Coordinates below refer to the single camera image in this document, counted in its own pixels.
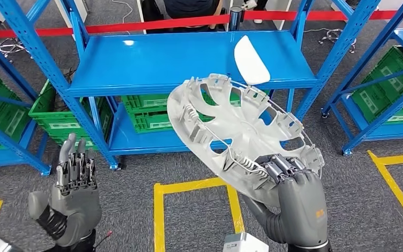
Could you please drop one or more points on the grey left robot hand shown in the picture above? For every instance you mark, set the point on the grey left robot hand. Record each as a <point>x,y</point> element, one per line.
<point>78,208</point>

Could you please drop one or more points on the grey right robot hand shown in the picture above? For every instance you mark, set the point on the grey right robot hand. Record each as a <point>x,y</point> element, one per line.
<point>302,208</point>

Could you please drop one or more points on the grey plastic wheel hubcap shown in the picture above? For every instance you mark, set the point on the grey plastic wheel hubcap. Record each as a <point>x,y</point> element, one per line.
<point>243,128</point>

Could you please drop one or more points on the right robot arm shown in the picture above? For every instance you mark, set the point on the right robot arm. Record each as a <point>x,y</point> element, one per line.
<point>267,222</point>

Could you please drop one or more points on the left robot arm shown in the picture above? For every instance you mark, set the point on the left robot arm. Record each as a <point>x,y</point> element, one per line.
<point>80,245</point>

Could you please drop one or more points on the white plastic part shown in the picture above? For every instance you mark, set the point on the white plastic part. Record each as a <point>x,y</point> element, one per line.
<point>250,62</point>

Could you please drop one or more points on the black stool chrome base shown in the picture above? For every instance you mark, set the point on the black stool chrome base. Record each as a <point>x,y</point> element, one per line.
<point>12,47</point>
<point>333,36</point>

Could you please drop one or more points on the red barrier belt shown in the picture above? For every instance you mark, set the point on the red barrier belt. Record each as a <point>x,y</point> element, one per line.
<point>153,24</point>

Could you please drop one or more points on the black backpack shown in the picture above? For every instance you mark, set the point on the black backpack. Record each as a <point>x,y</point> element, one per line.
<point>153,17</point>

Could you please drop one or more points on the person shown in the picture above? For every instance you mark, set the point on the person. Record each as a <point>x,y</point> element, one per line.
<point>187,5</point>

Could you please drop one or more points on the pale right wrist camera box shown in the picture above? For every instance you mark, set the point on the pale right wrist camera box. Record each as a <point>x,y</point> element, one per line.
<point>243,243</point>

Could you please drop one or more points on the black barrier stanchion post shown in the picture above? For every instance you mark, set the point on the black barrier stanchion post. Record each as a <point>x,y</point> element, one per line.
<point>237,19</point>

